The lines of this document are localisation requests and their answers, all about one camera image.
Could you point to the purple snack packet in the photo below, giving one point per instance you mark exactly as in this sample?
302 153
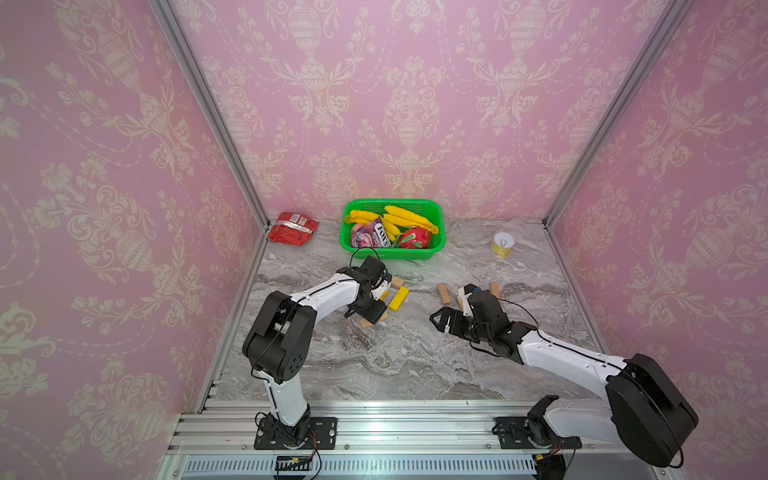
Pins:
372 235

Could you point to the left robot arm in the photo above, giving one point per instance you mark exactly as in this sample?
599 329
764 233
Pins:
277 345

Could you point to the red dragon fruit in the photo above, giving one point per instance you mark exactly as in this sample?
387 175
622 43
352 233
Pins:
415 238

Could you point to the red snack bag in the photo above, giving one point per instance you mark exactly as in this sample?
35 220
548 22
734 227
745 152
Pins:
293 228

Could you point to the right frame post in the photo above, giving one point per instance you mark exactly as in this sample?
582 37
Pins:
661 33

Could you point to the left frame post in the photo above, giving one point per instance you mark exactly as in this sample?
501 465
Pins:
194 74

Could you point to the right banana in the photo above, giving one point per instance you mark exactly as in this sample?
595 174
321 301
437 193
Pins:
404 218

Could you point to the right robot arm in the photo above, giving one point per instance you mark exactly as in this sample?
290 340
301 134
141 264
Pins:
635 403

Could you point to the frame post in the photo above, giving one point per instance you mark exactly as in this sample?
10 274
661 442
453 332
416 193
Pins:
661 33
194 74

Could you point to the green plastic basket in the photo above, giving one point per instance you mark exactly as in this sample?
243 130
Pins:
429 209

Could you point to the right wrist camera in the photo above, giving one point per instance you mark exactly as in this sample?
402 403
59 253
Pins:
463 296

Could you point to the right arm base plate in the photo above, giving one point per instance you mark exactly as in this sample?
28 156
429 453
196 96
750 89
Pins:
526 433

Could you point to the wooden block right four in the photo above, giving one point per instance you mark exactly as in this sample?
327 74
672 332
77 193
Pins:
495 290

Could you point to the wooden block right one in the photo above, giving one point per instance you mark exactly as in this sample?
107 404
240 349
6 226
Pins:
444 294

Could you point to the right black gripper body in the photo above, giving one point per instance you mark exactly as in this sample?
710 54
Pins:
459 321

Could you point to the left banana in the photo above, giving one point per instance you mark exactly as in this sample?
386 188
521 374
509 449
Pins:
366 217

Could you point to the banana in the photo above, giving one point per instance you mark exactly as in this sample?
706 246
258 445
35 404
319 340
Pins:
404 218
366 217

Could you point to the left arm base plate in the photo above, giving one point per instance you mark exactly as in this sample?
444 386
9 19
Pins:
310 432

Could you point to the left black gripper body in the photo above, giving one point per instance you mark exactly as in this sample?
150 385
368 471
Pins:
372 309

